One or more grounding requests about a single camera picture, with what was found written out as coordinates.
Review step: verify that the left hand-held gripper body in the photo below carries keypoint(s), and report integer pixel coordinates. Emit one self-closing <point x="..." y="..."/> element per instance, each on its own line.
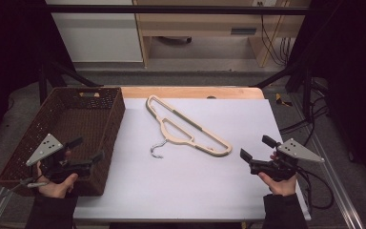
<point x="46" y="149"/>

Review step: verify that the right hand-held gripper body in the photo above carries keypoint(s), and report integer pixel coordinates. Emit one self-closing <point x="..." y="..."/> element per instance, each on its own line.
<point x="295" y="151"/>

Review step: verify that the brown woven plastic basket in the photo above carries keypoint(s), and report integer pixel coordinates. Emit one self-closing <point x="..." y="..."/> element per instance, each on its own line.
<point x="76" y="120"/>

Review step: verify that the beige plastic clothes hanger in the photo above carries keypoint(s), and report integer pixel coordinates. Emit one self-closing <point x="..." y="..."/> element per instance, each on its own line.
<point x="187" y="121"/>

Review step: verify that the person's right hand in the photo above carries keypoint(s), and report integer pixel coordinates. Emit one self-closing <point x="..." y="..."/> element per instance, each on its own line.
<point x="282" y="188"/>

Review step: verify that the person's left hand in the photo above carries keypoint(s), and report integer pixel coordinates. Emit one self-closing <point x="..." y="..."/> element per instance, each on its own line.
<point x="57" y="190"/>

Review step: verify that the yellow and black clamp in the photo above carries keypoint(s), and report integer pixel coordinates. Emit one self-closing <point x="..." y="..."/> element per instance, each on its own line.
<point x="281" y="100"/>

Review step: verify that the black metal stand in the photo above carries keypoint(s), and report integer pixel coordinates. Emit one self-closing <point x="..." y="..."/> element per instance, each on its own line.
<point x="44" y="79"/>
<point x="306" y="86"/>

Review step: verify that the white paper sheet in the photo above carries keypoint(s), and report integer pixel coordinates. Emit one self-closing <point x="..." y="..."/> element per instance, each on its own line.
<point x="178" y="184"/>

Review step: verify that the wooden table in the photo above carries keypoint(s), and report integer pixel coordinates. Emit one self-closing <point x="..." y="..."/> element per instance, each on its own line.
<point x="187" y="92"/>

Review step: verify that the black curtain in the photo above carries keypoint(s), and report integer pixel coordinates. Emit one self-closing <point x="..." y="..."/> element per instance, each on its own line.
<point x="352" y="79"/>
<point x="9" y="47"/>

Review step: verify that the white cabinet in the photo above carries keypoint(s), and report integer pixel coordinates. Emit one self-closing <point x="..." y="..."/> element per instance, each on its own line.
<point x="98" y="38"/>

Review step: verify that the light wooden desk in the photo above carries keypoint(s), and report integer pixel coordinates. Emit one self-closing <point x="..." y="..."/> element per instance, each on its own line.
<point x="203" y="24"/>

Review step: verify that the black horizontal metal bar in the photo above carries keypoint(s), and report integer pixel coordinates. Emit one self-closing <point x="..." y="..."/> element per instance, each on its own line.
<point x="171" y="9"/>

